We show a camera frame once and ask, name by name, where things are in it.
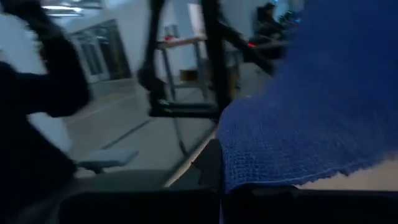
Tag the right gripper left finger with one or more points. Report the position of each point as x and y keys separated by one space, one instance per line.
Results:
x=140 y=208

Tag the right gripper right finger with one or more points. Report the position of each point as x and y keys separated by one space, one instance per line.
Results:
x=311 y=208

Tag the purple elastic bandage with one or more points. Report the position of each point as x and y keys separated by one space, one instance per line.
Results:
x=311 y=109

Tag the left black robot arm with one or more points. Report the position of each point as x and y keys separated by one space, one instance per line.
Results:
x=25 y=155

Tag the grey stool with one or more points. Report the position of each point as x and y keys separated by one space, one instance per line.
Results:
x=105 y=157

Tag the cardboard box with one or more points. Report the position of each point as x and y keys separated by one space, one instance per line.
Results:
x=189 y=75

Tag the glass double door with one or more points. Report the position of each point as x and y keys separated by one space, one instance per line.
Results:
x=102 y=53

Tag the wooden table with metal legs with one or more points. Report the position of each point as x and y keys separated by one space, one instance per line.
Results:
x=180 y=42

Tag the person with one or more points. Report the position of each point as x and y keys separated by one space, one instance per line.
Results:
x=267 y=21

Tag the black rig frame post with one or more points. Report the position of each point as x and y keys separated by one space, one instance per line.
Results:
x=214 y=46

